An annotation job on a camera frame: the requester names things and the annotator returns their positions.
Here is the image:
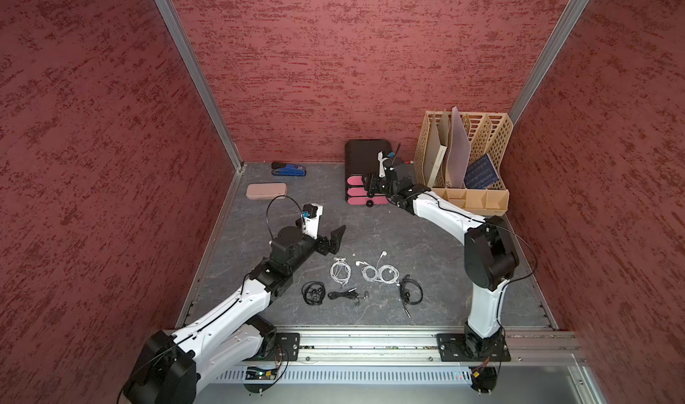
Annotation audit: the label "pink drawer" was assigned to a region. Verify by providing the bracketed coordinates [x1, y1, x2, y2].
[346, 186, 375, 198]
[346, 195, 389, 208]
[346, 175, 364, 186]

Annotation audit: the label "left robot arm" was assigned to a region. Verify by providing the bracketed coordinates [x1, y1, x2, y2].
[119, 226, 346, 403]

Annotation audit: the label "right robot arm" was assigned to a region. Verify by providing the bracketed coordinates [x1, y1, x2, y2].
[362, 151, 520, 359]

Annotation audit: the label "white earphones left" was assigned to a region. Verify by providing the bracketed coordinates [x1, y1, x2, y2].
[329, 257, 351, 288]

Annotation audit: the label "white earphones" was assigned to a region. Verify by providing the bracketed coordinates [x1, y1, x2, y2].
[329, 257, 351, 288]
[355, 261, 379, 283]
[375, 251, 400, 285]

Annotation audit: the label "black drawer cabinet shell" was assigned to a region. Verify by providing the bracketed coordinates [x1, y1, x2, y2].
[344, 139, 392, 186]

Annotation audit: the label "black earphones left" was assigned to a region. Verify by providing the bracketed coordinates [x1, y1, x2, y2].
[301, 281, 326, 306]

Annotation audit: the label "black earphones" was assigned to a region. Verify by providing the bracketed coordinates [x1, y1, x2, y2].
[328, 288, 369, 306]
[399, 275, 424, 318]
[301, 281, 326, 306]

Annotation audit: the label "white earphones middle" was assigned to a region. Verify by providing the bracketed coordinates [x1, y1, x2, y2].
[355, 261, 379, 283]

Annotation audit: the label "white earphones right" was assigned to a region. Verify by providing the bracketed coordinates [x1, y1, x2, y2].
[375, 251, 400, 285]

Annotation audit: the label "black earphones middle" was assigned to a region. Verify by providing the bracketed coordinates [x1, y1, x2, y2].
[328, 288, 369, 306]

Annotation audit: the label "black earphones right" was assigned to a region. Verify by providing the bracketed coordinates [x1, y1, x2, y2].
[399, 275, 424, 318]

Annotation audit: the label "white booklet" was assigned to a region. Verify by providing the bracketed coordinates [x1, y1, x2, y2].
[424, 144, 447, 188]

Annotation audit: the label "beige file organizer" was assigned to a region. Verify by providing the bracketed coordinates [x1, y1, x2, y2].
[413, 111, 513, 217]

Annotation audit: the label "translucent plastic folder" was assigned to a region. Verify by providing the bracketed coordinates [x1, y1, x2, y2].
[445, 106, 471, 188]

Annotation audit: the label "pink pencil case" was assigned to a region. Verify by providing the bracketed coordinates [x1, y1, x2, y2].
[245, 182, 288, 201]

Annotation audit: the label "blue stapler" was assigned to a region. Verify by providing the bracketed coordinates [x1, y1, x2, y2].
[271, 162, 307, 177]

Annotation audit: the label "dark blue notebook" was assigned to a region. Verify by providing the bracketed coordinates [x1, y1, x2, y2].
[464, 154, 501, 189]

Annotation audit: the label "vented metal strip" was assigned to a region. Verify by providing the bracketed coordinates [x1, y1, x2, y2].
[213, 368, 473, 384]

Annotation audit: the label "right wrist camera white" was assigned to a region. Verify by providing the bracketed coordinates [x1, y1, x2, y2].
[377, 144, 401, 179]

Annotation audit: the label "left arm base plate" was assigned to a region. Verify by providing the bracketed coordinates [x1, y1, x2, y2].
[254, 332, 301, 361]

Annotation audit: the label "aluminium front rail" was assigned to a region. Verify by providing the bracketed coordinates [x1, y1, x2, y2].
[276, 326, 588, 367]

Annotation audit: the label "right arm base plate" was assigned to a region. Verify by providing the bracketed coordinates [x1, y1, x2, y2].
[436, 333, 511, 363]

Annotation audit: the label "right corner aluminium post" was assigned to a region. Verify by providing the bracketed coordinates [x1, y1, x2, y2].
[508, 0, 590, 125]

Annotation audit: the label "corner aluminium post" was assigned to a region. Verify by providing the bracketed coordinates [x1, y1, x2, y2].
[153, 0, 244, 174]
[508, 0, 590, 125]

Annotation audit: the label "left corner aluminium post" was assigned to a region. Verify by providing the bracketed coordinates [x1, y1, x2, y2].
[153, 0, 244, 174]

